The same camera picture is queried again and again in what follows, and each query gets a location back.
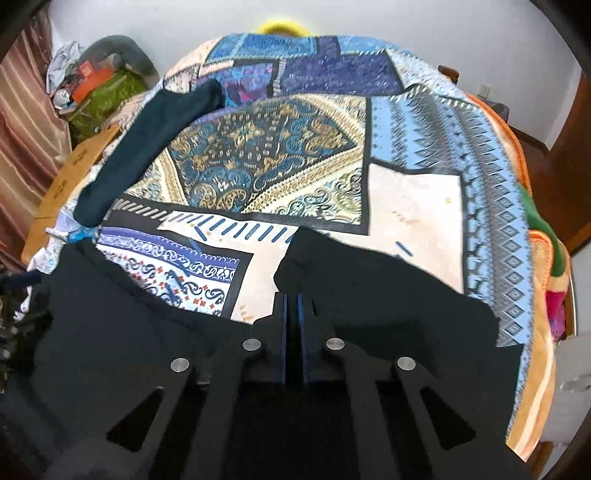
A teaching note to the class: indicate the patterned patchwork blanket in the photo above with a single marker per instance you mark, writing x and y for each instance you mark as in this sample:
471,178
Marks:
415,207

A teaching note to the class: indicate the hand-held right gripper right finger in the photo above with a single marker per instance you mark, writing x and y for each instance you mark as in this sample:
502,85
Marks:
303,333

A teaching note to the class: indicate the orange green fleece blanket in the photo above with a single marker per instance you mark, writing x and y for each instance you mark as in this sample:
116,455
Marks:
547,244

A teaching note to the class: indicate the white crumpled cloth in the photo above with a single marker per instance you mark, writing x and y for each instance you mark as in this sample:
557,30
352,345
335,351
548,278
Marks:
62,60

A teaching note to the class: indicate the black pants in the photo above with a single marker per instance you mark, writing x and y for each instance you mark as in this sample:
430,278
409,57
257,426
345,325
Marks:
397,295

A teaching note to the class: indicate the white wall socket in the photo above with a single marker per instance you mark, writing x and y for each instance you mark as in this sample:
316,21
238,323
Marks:
484,90

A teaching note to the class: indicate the dark wooden door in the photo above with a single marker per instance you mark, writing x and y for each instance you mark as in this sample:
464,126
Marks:
570,175

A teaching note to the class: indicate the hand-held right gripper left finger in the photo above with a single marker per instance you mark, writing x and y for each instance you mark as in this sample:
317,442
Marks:
282,333

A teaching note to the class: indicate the orange box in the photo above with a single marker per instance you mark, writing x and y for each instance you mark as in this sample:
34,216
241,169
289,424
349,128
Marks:
92,76

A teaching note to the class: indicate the striped brown curtain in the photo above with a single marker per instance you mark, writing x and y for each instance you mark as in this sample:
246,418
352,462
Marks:
23,138

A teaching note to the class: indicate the cardboard box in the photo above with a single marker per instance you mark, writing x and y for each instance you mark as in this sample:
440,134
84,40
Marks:
74,166

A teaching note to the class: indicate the grey cushion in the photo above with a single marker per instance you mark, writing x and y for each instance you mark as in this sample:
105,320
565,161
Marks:
121,46

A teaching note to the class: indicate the green patterned bag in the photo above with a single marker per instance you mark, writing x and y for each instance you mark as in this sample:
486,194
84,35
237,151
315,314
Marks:
108,94

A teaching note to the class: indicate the dark teal garment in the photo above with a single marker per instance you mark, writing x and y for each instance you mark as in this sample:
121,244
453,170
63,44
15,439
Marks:
138,138

